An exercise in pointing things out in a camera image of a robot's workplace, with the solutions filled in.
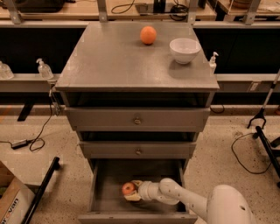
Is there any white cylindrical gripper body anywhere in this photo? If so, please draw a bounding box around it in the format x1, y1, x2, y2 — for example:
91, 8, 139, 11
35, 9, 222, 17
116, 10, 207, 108
137, 181, 159, 200

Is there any red apple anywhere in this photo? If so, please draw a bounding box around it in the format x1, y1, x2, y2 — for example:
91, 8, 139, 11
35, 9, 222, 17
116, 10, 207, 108
122, 182, 136, 195

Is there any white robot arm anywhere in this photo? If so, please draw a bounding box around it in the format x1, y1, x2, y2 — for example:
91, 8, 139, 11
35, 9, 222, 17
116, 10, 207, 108
122, 178, 257, 224

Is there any grey open bottom drawer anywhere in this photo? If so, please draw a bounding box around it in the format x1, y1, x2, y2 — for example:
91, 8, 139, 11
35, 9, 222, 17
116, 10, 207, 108
78, 159, 197, 224

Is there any grey middle drawer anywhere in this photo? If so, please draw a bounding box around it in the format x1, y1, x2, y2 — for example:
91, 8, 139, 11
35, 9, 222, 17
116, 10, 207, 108
80, 141, 196, 159

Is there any grey wooden drawer cabinet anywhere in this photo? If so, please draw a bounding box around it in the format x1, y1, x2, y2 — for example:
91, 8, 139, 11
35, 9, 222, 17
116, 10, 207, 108
54, 20, 221, 173

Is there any grey top drawer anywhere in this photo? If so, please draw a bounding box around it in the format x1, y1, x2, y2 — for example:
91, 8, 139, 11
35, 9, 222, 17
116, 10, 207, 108
66, 107, 210, 132

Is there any black bar on floor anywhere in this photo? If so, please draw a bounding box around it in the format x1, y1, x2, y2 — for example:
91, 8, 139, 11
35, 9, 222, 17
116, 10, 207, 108
21, 157, 60, 224

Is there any cardboard box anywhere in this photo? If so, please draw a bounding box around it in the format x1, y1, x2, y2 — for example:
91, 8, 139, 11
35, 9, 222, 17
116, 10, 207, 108
0, 161, 35, 224

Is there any black stand leg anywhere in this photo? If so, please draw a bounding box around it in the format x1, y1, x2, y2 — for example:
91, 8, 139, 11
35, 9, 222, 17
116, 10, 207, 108
255, 126, 280, 178

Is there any grabber tool with white pole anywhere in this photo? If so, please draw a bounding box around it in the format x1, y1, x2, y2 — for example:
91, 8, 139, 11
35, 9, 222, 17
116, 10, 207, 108
247, 69, 280, 128

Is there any white ceramic bowl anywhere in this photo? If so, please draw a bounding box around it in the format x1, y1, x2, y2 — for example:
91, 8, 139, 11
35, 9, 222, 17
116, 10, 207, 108
170, 38, 201, 64

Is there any clear pump bottle left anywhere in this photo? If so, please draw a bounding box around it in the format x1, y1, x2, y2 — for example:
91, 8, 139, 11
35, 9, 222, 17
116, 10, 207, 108
36, 58, 53, 80

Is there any orange fruit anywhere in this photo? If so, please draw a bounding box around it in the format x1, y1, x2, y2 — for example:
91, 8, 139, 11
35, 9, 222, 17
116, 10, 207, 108
140, 26, 157, 45

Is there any black power adapter with cable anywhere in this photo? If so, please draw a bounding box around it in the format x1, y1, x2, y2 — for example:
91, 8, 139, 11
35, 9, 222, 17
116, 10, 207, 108
1, 87, 61, 152

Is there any black cable on floor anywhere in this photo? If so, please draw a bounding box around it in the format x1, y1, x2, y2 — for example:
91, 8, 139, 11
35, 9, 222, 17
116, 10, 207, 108
230, 132, 274, 176

